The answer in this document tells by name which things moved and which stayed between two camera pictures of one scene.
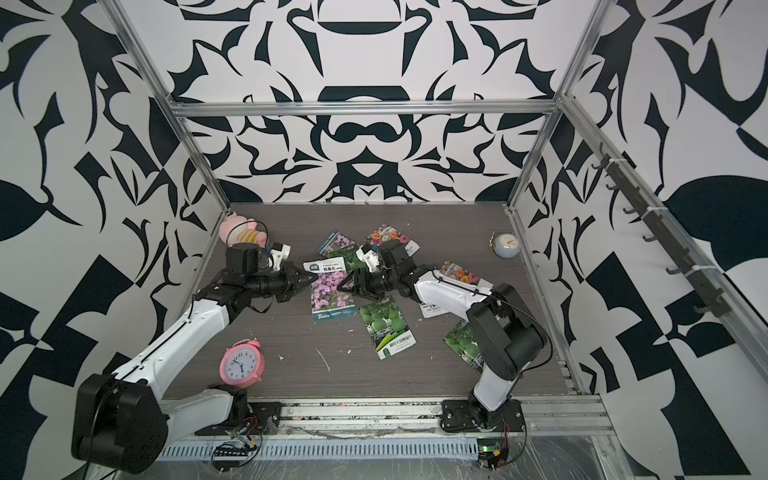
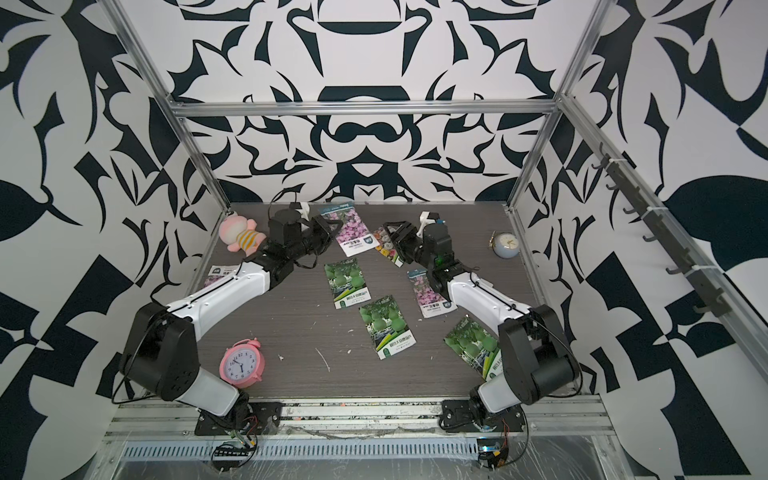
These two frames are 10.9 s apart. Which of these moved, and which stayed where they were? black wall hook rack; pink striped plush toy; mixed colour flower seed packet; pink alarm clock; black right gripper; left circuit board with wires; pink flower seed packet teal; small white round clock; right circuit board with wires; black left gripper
Moved: pink flower seed packet teal; mixed colour flower seed packet; black left gripper; black right gripper
Stayed: black wall hook rack; left circuit board with wires; right circuit board with wires; small white round clock; pink alarm clock; pink striped plush toy
